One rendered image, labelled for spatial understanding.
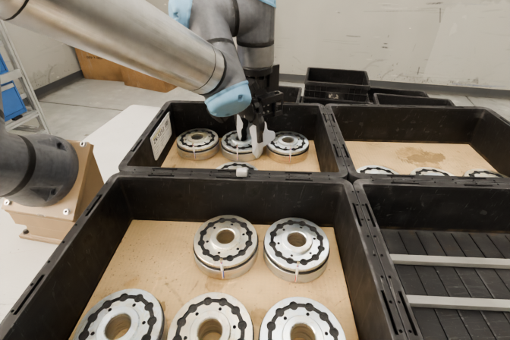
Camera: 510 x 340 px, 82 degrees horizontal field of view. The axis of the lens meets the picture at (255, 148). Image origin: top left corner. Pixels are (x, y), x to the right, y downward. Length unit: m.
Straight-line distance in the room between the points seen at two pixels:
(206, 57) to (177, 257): 0.31
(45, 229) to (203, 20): 0.56
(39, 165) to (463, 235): 0.77
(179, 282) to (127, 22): 0.36
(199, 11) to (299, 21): 2.94
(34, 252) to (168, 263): 0.38
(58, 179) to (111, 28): 0.43
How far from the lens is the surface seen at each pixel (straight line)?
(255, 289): 0.47
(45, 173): 0.67
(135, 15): 0.33
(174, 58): 0.37
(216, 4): 0.55
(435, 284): 0.55
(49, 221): 0.76
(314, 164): 0.70
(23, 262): 0.82
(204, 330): 0.43
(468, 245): 0.63
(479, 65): 3.84
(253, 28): 0.57
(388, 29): 3.49
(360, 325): 0.45
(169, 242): 0.54
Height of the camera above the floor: 1.23
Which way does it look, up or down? 33 degrees down
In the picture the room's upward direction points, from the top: straight up
